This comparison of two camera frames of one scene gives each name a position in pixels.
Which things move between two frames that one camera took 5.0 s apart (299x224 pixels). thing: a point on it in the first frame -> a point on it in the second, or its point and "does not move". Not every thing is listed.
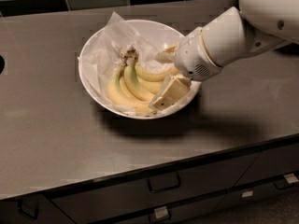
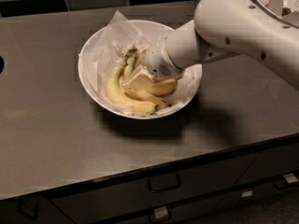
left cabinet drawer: (35, 209) does not move
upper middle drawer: (107, 202) does not move
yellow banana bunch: (134, 86) does not move
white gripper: (193, 57) -> (156, 61)
